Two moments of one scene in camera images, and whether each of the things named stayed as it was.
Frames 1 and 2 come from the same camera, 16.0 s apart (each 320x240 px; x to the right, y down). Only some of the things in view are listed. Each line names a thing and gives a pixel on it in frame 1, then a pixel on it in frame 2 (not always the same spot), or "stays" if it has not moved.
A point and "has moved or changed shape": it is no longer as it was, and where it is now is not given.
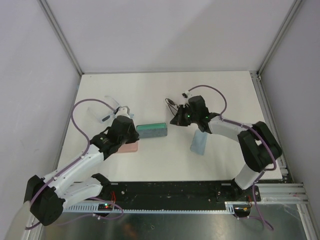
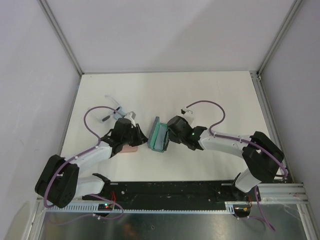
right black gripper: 178,119 to 172,137
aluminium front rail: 282,193 stays
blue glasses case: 152,130 has moved or changed shape
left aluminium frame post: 59,30 stays
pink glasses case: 128,147 stays
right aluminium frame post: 278,37 stays
